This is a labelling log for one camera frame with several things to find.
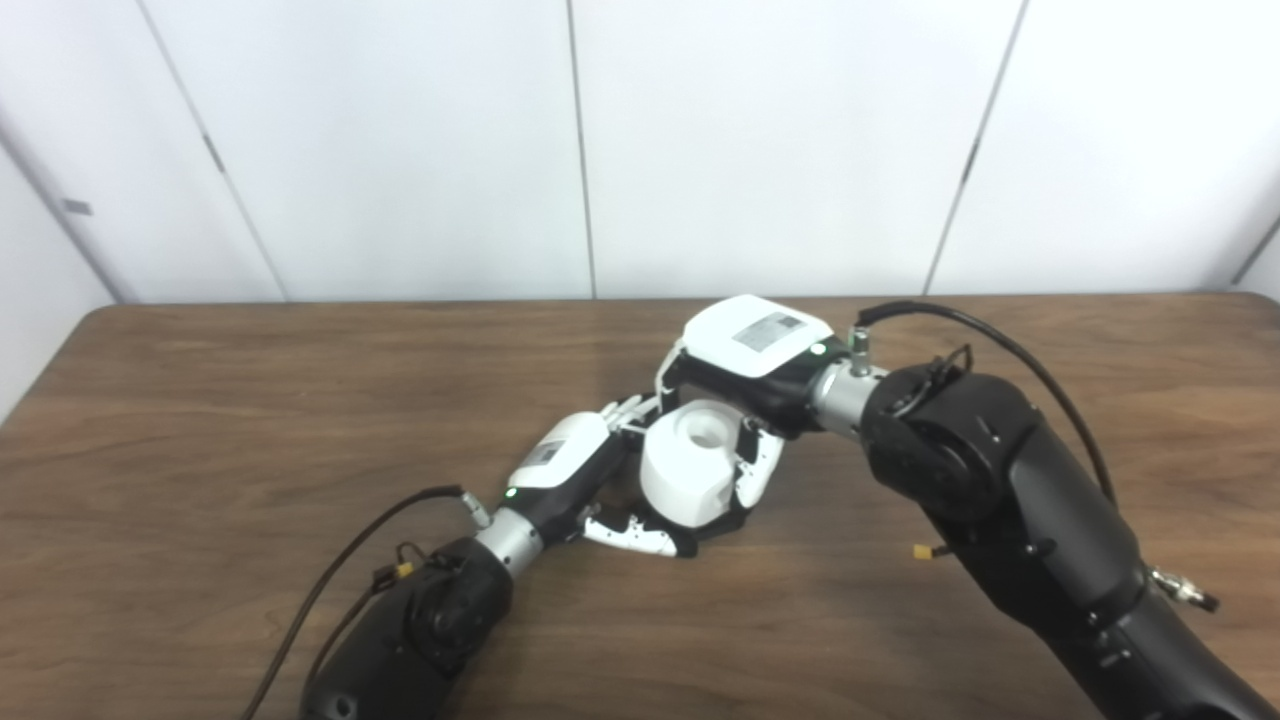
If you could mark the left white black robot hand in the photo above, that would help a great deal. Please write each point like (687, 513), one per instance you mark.
(570, 465)

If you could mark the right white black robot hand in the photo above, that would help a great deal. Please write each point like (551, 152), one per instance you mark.
(750, 345)

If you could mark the round white piece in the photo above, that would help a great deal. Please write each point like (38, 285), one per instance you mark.
(690, 480)

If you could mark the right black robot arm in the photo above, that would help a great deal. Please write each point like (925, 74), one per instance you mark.
(1000, 470)

